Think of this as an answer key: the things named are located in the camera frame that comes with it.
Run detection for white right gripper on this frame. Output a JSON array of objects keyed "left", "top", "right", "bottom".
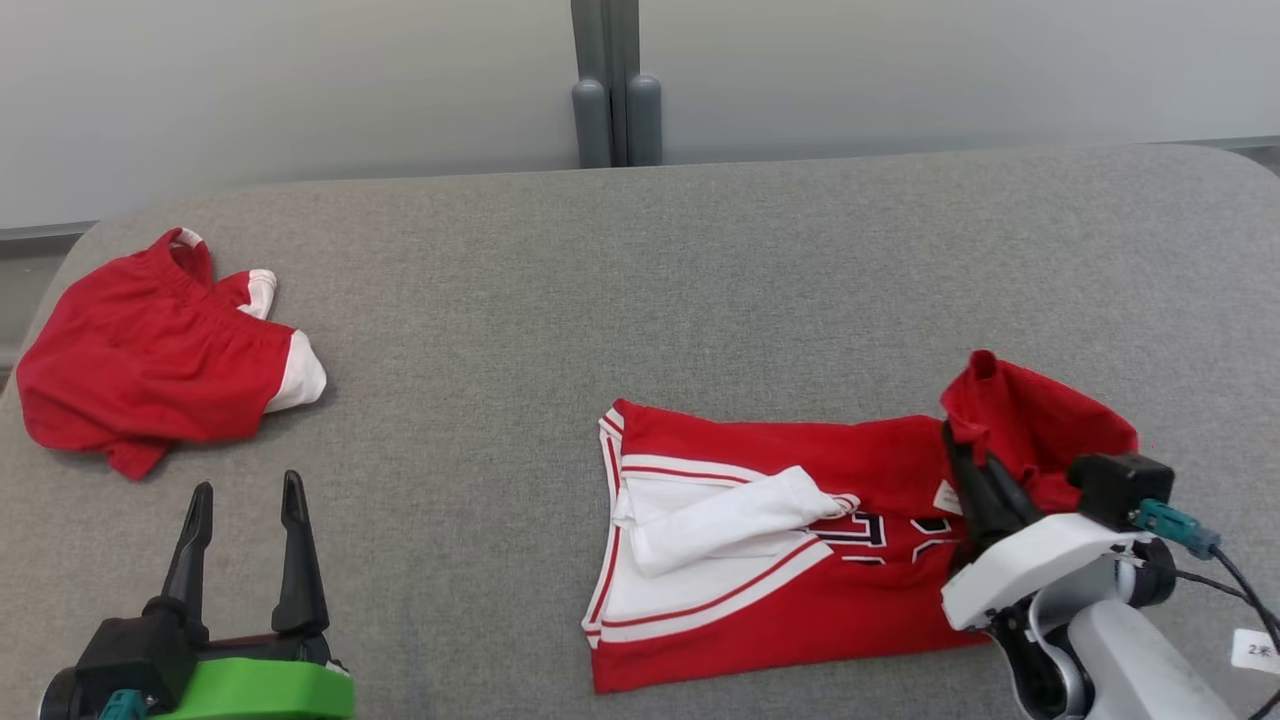
[{"left": 940, "top": 422, "right": 1156, "bottom": 633}]

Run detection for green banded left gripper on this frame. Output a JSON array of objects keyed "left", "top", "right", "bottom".
[{"left": 150, "top": 471, "right": 356, "bottom": 720}]

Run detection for red shorts with white trim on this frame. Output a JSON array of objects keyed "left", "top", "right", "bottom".
[{"left": 15, "top": 228, "right": 328, "bottom": 481}]

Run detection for red number 23 basketball jersey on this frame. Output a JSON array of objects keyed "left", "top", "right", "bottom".
[{"left": 582, "top": 349, "right": 1141, "bottom": 695}]

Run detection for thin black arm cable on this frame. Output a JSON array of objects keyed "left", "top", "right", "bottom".
[{"left": 1170, "top": 568, "right": 1280, "bottom": 613}]

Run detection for white cable label tag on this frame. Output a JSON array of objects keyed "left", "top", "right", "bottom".
[{"left": 1230, "top": 628, "right": 1280, "bottom": 673}]

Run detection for grey partition frame with rail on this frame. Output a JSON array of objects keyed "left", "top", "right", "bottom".
[{"left": 0, "top": 222, "right": 101, "bottom": 371}]

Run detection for grey double partition post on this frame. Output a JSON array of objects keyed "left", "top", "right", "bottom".
[{"left": 570, "top": 0, "right": 664, "bottom": 169}]

